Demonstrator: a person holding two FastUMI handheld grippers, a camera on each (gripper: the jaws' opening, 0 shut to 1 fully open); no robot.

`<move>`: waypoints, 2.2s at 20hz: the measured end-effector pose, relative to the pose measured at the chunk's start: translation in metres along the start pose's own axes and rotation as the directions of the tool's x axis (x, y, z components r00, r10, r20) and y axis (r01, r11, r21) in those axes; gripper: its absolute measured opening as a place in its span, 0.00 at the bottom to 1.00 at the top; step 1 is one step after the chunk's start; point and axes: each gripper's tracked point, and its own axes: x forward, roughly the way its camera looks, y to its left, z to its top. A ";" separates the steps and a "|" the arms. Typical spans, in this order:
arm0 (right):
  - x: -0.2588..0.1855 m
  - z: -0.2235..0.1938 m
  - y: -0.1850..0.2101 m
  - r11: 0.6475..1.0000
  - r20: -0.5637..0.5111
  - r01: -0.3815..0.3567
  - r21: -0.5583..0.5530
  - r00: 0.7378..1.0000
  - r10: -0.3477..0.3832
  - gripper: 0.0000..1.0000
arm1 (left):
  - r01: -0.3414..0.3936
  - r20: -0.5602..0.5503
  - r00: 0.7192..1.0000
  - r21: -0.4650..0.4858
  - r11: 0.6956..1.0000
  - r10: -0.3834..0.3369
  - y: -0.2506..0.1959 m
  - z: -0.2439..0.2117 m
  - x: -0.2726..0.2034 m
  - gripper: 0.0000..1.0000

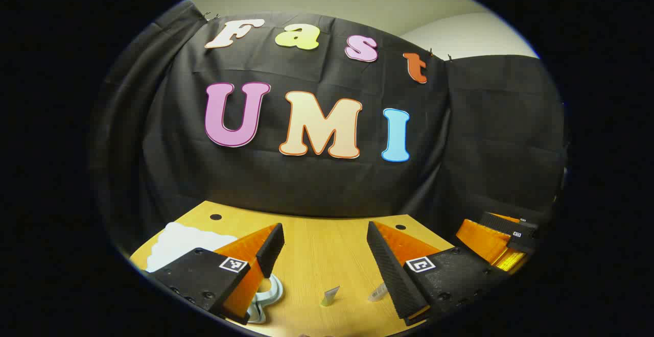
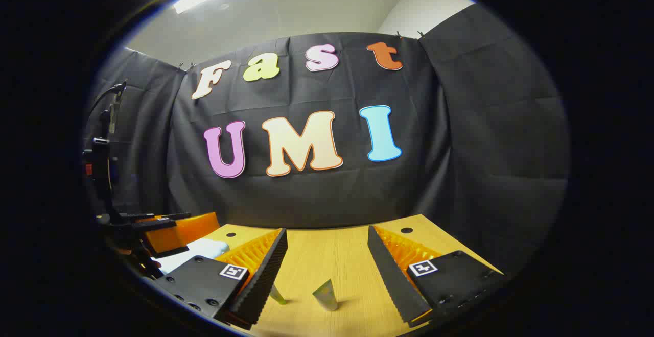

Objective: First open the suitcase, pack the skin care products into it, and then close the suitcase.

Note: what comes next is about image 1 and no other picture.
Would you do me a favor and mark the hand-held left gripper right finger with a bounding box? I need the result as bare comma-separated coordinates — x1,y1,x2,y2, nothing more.
366,220,510,327

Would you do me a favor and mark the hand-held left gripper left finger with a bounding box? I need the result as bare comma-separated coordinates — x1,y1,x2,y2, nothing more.
152,222,286,326

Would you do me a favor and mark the white tube with green end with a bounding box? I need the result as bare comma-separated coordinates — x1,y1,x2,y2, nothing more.
367,282,390,303

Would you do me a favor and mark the grey tube with green cap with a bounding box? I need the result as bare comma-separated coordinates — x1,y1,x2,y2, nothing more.
320,285,341,307

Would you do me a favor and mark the white suitcase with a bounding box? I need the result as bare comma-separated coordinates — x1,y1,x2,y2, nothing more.
146,222,285,325

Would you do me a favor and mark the black backdrop cloth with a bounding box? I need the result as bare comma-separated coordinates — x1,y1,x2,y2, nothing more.
89,0,568,256

